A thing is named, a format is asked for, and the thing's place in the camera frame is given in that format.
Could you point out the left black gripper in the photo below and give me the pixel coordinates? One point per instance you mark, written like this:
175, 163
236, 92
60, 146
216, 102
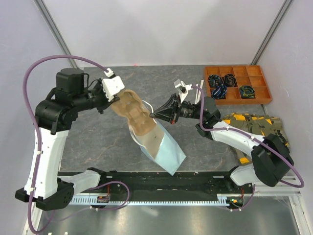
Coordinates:
106, 102

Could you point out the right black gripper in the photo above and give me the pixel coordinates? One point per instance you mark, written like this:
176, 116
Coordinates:
170, 111

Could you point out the brown cardboard cup carrier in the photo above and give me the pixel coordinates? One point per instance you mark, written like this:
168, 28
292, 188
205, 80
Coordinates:
131, 107

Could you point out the white and blue paper bag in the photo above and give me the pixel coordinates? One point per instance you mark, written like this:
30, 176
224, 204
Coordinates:
160, 147

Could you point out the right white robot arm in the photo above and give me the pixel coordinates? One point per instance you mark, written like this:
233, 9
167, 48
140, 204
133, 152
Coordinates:
270, 158

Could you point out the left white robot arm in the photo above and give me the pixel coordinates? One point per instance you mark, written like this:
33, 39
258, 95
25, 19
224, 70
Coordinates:
54, 117

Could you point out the blue striped rolled tie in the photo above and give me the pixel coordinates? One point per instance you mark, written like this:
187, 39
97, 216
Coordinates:
219, 92

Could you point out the dark blue rolled tie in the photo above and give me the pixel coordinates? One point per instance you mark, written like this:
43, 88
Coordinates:
215, 80

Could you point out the black brown rolled tie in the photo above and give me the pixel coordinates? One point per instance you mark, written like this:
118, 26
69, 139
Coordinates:
230, 80

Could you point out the green yellow rolled tie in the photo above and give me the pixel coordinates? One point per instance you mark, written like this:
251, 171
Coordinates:
246, 92

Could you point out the camouflage folded cloth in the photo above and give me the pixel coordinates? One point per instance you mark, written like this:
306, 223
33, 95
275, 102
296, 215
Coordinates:
259, 125

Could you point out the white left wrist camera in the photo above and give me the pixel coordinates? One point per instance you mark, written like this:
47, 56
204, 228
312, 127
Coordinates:
112, 84

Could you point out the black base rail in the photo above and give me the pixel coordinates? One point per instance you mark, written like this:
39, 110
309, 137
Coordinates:
182, 186

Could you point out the slotted cable duct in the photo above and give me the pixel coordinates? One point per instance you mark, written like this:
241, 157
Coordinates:
93, 200

